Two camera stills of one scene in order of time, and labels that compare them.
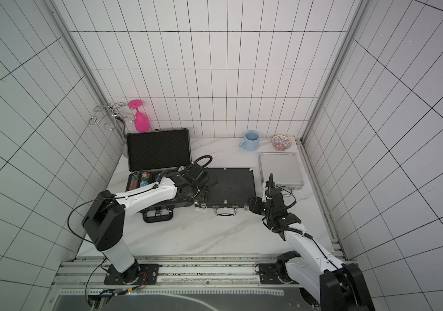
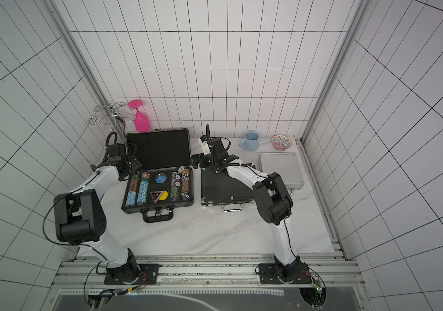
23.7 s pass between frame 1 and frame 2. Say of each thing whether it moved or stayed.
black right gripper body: moved
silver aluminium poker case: stayed
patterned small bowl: stayed
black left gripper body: moved
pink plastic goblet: stayed
